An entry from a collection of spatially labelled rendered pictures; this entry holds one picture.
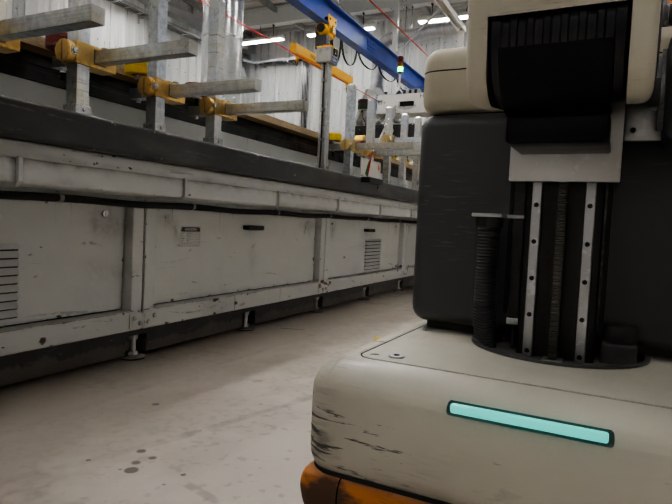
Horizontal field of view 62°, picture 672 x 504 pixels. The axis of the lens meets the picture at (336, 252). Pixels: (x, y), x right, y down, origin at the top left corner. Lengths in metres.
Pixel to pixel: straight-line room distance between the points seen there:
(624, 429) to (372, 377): 0.31
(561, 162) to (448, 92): 0.27
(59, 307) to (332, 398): 1.12
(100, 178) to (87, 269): 0.37
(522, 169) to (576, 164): 0.08
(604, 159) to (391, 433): 0.51
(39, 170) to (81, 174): 0.11
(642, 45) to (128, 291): 1.56
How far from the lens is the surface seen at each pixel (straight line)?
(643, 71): 0.77
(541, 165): 0.95
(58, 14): 1.22
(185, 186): 1.75
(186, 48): 1.33
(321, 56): 2.53
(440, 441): 0.77
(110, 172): 1.56
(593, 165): 0.94
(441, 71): 1.11
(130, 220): 1.89
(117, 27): 11.65
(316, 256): 2.92
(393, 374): 0.79
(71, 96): 1.49
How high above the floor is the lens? 0.48
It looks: 3 degrees down
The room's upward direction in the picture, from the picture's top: 3 degrees clockwise
